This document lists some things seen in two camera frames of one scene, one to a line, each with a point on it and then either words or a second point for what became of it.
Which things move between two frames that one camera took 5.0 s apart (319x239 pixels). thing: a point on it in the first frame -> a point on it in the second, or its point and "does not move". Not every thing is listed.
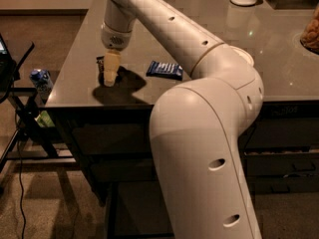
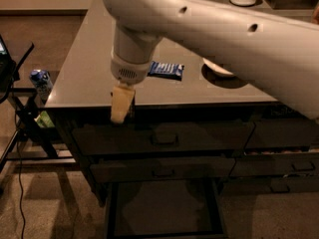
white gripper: x=115 y=38 -> x=130 y=71
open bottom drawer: x=137 y=210 does not move
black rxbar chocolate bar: x=100 y=61 -> x=132 y=114
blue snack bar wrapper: x=165 y=70 does not move
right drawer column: x=280 y=149 does not move
